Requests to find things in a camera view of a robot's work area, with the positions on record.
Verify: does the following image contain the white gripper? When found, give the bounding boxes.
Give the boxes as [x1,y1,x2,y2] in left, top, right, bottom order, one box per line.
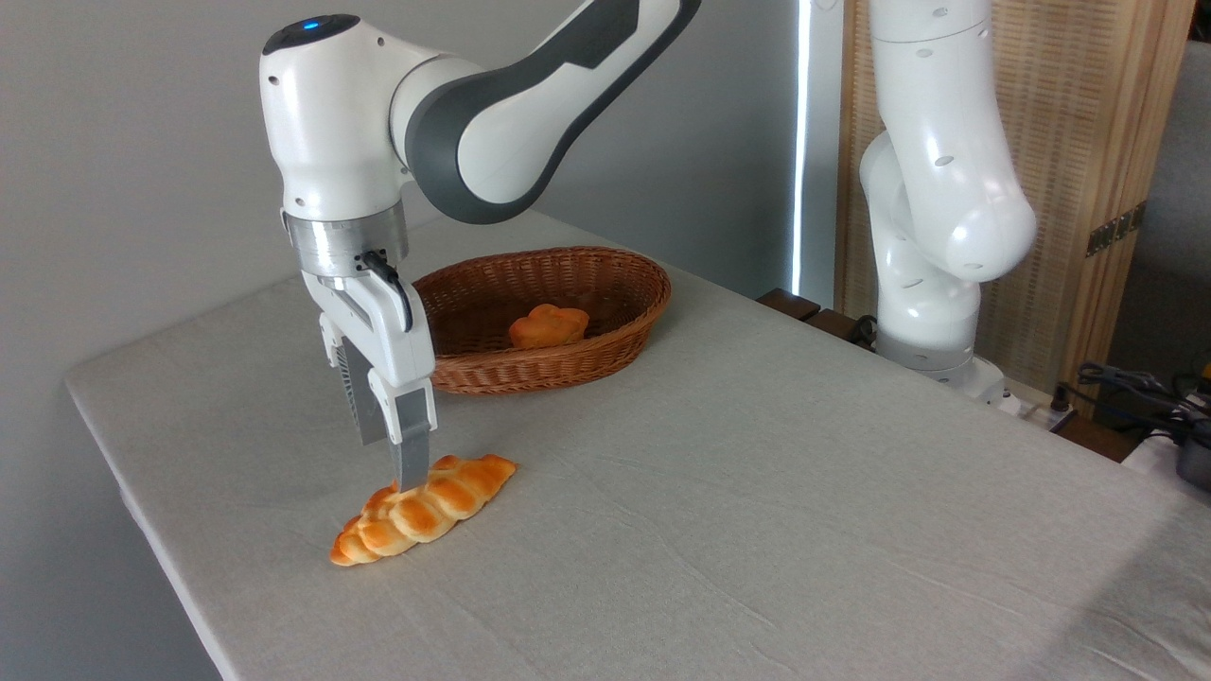
[301,270,438,493]

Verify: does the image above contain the braided golden bread loaf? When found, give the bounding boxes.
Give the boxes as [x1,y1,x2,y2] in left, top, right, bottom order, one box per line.
[329,454,518,568]

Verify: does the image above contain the round golden bread roll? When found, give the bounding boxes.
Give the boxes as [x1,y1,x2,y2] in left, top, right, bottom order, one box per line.
[508,304,589,350]

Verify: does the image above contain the brown oval wicker basket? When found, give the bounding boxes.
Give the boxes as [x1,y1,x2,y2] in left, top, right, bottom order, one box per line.
[412,246,672,395]

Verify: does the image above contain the light grey tablecloth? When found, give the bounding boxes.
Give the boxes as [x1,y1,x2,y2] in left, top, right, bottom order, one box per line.
[64,210,1211,681]

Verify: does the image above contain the dark brown wooden block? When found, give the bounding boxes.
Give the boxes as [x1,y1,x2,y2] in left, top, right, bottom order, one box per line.
[757,288,822,323]
[804,307,877,351]

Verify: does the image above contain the white power strip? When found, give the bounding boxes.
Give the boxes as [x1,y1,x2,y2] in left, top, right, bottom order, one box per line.
[998,383,1079,432]

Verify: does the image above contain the brass screen hinge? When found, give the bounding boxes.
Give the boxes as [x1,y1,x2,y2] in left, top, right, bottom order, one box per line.
[1086,201,1148,258]

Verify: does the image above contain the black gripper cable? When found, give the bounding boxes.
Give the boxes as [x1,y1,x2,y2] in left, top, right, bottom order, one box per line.
[360,251,415,334]

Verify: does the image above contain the white window frame strip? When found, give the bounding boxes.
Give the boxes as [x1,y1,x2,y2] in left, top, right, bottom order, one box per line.
[793,0,845,299]

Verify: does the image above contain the black cable bundle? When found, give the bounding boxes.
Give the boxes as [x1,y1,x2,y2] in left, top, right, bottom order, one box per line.
[1077,361,1211,445]

